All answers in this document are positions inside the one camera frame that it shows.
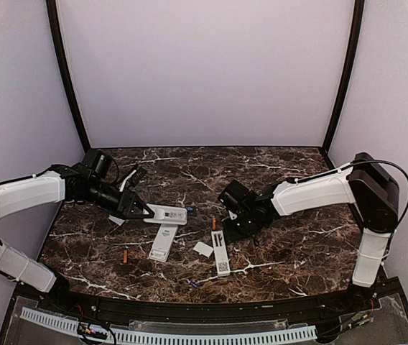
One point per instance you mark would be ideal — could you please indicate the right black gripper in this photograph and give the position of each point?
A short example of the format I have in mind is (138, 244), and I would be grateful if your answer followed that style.
(233, 236)

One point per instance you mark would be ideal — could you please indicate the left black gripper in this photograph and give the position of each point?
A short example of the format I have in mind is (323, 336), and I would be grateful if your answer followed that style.
(128, 199)

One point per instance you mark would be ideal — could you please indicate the slim white remote control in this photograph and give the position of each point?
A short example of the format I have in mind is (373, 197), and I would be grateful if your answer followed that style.
(220, 254)

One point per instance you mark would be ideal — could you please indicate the white TCL air-conditioner remote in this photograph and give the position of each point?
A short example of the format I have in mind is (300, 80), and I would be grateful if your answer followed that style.
(162, 243)

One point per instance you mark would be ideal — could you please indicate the white square battery cover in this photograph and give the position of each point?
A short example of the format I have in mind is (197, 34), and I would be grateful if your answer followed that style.
(203, 249)

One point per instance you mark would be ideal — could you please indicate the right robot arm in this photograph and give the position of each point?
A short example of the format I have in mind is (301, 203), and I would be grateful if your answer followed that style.
(363, 183)

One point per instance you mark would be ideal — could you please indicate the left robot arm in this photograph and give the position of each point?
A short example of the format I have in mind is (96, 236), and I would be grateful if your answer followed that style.
(80, 183)

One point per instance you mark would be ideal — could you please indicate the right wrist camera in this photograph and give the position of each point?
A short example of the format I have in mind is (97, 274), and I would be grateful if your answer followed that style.
(230, 203)

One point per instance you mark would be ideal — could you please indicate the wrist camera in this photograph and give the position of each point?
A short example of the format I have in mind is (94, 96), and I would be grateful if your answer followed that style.
(132, 178)
(230, 203)

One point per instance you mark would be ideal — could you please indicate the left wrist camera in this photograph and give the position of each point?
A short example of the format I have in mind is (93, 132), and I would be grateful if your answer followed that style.
(132, 178)

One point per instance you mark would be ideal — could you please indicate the white slotted cable duct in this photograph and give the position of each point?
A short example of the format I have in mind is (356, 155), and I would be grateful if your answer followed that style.
(145, 332)

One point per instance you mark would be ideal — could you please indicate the black front rail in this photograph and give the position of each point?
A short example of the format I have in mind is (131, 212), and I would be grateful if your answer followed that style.
(320, 308)

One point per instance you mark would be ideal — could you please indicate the left black frame post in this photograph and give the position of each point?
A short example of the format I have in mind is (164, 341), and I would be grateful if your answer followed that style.
(58, 43)

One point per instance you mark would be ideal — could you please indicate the black frame post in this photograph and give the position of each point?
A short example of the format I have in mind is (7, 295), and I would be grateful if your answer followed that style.
(346, 74)
(58, 43)

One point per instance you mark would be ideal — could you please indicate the right black frame post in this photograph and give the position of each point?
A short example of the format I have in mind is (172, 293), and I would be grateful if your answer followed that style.
(346, 74)

